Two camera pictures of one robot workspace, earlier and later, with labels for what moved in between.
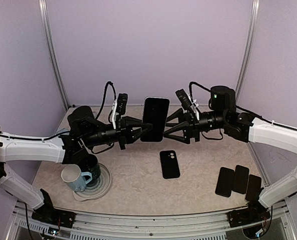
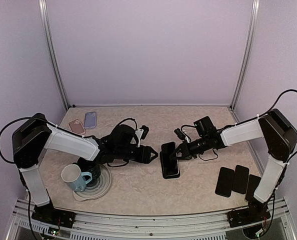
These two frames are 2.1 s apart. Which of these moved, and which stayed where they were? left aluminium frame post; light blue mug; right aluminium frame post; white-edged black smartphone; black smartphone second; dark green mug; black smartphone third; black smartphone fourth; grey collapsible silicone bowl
Moved: white-edged black smartphone
Stayed: left aluminium frame post; grey collapsible silicone bowl; black smartphone fourth; light blue mug; dark green mug; black smartphone third; right aluminium frame post; black smartphone second
